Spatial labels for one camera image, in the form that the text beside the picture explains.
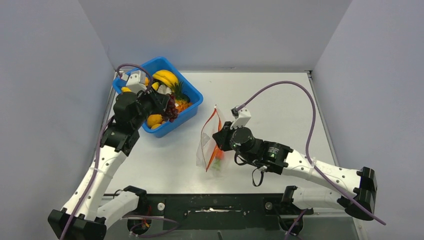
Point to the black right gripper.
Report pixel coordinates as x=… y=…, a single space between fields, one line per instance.
x=222 y=137

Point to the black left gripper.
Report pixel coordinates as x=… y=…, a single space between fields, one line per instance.
x=159 y=100

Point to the orange toy carrot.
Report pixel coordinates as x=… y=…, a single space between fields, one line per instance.
x=216 y=159

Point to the dark purple toy grapes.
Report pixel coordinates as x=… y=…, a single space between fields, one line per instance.
x=171 y=112

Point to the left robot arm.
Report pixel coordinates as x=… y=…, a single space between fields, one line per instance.
x=83 y=217

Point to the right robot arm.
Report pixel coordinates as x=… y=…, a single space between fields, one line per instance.
x=351 y=190

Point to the white toy garlic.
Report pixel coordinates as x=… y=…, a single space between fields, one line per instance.
x=164 y=89

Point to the yellow toy banana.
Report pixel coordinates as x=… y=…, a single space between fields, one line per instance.
x=155 y=86

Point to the orange toy pineapple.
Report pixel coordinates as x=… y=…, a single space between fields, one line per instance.
x=182 y=100

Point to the yellow banana bunch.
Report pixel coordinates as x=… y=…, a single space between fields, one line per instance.
x=166 y=77

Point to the yellow toy lemon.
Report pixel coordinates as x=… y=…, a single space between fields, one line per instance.
x=125 y=89

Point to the blue plastic bin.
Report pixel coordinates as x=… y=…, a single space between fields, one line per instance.
x=129 y=114

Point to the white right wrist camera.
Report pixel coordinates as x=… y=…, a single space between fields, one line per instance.
x=241 y=117

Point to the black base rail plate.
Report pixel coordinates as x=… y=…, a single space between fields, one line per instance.
x=189 y=211

